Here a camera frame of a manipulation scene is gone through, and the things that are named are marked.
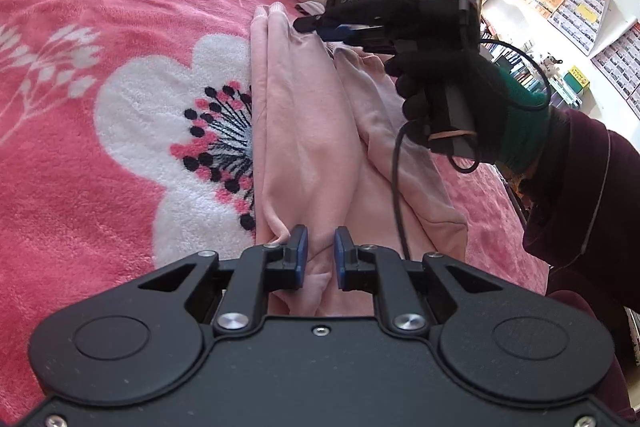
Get pink sweatshirt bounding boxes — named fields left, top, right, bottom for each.
left=250, top=3, right=469, bottom=317

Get right forearm maroon sleeve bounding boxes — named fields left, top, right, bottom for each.
left=516, top=106, right=640, bottom=423

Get cluttered desk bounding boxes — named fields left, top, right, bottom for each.
left=479, top=20, right=597, bottom=111

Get pink floral bed blanket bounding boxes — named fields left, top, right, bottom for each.
left=0, top=0, right=551, bottom=423

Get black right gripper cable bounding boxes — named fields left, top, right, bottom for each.
left=390, top=37, right=554, bottom=263

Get wall calendar posters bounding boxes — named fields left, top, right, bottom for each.
left=520, top=0, right=639, bottom=113

